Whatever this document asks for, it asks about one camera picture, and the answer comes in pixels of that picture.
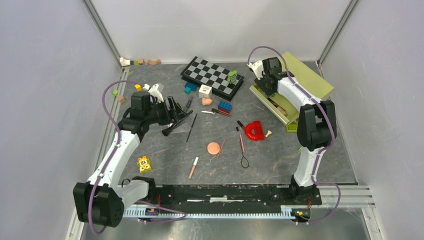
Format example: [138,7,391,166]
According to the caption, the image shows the green toy figure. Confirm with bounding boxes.
[226,70,238,85]

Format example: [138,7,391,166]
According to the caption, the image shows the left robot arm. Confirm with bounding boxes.
[73,92,181,228]

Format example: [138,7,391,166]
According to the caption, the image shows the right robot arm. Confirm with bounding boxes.
[247,56,337,204]

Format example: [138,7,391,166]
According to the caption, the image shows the blue red toy brick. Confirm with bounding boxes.
[218,101,233,114]

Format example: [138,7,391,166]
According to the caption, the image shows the yellow number toy block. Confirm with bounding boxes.
[137,156,152,174]

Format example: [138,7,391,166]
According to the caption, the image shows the dark red lip gloss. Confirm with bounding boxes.
[211,108,231,118]

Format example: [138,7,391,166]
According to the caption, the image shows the thin pink lip pencil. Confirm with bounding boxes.
[216,138,226,159]

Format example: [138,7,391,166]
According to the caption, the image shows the foundation bottle with grey cap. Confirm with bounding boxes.
[277,106,288,116]

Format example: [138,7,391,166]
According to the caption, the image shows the brown lip gloss tube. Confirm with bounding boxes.
[267,98,280,108]

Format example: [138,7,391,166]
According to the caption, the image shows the white cube box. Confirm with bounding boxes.
[198,84,213,99]

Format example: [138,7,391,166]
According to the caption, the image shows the small silver white tube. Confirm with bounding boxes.
[201,110,216,115]

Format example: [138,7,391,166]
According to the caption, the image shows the grey concealer stick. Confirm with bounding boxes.
[184,96,193,113]

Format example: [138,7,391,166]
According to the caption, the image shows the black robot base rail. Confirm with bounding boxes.
[143,184,322,214]

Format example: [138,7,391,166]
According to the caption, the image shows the large black powder brush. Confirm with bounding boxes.
[161,110,193,137]

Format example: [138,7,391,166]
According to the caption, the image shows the red toy magnet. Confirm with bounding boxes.
[244,120,265,141]

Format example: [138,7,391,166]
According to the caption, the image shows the lime green toy brick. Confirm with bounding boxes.
[285,123,298,133]

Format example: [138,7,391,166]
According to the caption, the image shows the white chess pawn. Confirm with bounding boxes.
[265,130,272,138]

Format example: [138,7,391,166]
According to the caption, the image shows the small yellow cube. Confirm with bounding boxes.
[135,84,143,92]

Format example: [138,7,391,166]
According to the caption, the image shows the clear plastic wrapper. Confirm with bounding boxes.
[171,122,192,134]

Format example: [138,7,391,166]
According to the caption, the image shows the small wooden cube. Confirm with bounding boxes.
[117,95,126,104]

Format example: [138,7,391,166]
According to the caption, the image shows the black wire loop tool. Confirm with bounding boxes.
[240,149,250,169]

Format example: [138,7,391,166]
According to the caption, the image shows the green drawer cabinet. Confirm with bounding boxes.
[249,52,334,125]

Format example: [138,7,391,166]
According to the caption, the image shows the round peach powder puff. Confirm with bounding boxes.
[207,142,221,155]

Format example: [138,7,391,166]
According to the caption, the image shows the wooden blocks in corner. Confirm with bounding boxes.
[119,57,162,68]

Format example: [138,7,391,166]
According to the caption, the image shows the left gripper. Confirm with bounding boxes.
[144,95,188,126]

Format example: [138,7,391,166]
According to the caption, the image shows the black white chessboard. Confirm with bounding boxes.
[180,56,245,101]

